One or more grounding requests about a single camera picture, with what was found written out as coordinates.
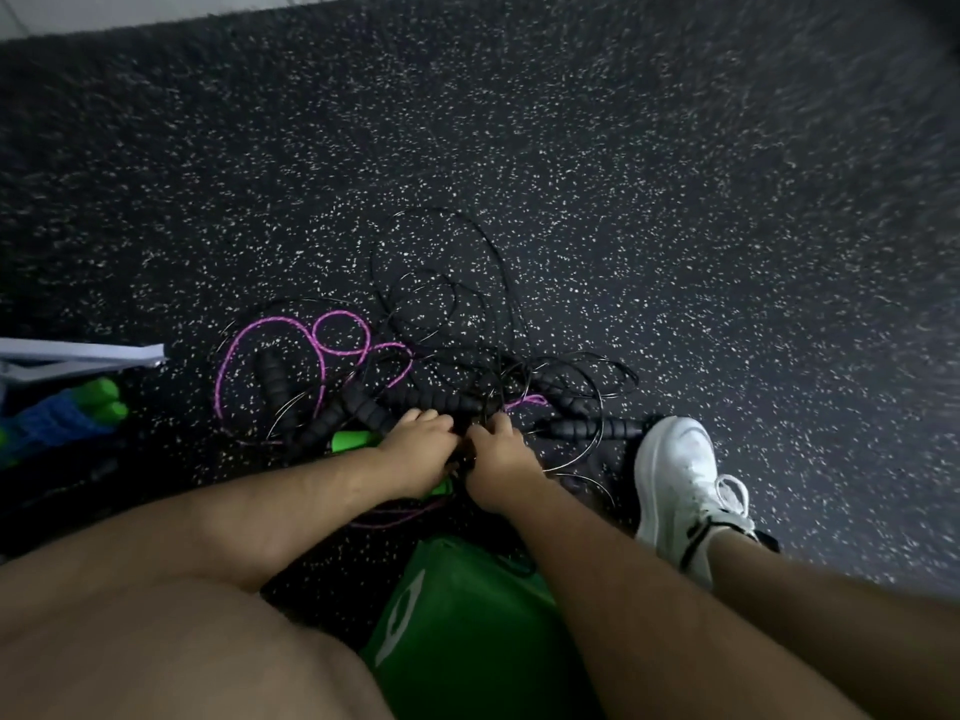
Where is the person's left leg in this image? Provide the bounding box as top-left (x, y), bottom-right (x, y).
top-left (0, 577), bottom-right (395, 720)

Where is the blue green-handled jump rope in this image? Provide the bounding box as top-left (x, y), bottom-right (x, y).
top-left (0, 377), bottom-right (131, 468)

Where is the person's left forearm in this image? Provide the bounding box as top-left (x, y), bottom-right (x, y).
top-left (0, 449), bottom-right (404, 624)

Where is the person's left hand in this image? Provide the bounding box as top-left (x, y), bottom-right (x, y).
top-left (367, 407), bottom-right (461, 501)

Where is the person's leg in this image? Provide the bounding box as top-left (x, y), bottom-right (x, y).
top-left (705, 529), bottom-right (960, 720)
top-left (0, 577), bottom-right (395, 720)

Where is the person's right hand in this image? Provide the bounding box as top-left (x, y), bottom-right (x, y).
top-left (465, 410), bottom-right (551, 516)

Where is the white pegboard stand foot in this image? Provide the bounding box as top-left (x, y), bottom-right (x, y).
top-left (0, 337), bottom-right (168, 387)

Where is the person's right forearm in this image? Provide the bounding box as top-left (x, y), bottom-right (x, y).
top-left (502, 479), bottom-right (872, 720)

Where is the pile of jump ropes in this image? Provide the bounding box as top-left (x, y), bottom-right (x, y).
top-left (210, 202), bottom-right (665, 534)

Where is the white right shoe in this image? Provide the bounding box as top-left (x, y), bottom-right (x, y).
top-left (633, 416), bottom-right (782, 588)

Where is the person's right leg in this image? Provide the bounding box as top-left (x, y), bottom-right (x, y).
top-left (705, 529), bottom-right (960, 720)

